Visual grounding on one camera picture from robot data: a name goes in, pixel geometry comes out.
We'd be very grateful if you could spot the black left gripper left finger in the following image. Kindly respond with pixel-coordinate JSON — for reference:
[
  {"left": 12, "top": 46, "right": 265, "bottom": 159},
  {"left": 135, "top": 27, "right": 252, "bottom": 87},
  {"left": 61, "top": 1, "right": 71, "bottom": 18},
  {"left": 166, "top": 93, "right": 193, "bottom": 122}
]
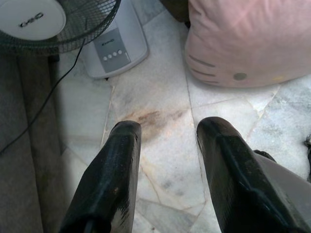
[{"left": 59, "top": 121, "right": 142, "bottom": 233}]

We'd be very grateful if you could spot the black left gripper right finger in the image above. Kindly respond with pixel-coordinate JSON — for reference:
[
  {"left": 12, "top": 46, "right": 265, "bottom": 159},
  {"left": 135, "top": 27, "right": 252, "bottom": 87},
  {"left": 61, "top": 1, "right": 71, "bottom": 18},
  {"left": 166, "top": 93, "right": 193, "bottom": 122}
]
[{"left": 196, "top": 116, "right": 311, "bottom": 233}]

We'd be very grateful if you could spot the pink cat face pillow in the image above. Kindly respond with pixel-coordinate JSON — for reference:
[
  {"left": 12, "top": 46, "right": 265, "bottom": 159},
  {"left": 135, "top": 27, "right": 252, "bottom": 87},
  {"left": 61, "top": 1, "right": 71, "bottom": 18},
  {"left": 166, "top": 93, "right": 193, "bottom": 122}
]
[{"left": 184, "top": 0, "right": 311, "bottom": 88}]

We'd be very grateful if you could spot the grey-brown fabric sofa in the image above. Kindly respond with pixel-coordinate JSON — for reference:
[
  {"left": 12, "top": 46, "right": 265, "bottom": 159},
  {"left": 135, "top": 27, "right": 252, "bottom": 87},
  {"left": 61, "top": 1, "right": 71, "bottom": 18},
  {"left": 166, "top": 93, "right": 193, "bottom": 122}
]
[{"left": 0, "top": 46, "right": 69, "bottom": 233}]

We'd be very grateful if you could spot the grey left robot leg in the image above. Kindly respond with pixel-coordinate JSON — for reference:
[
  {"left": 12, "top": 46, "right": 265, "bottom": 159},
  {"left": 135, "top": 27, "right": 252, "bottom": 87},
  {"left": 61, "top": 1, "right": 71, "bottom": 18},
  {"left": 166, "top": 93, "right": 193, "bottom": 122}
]
[{"left": 254, "top": 149, "right": 311, "bottom": 219}]

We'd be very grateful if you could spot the black and white standing fan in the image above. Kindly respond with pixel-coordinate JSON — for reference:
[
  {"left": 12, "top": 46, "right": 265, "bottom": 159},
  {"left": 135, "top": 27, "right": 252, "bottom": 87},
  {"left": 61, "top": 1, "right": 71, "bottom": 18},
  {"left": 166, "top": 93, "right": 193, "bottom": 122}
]
[{"left": 0, "top": 0, "right": 149, "bottom": 80}]

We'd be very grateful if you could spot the thin black fan cable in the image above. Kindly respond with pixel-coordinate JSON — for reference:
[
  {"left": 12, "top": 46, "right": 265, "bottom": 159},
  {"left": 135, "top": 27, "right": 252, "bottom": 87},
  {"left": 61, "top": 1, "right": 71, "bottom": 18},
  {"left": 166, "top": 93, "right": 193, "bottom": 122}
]
[{"left": 0, "top": 38, "right": 86, "bottom": 155}]

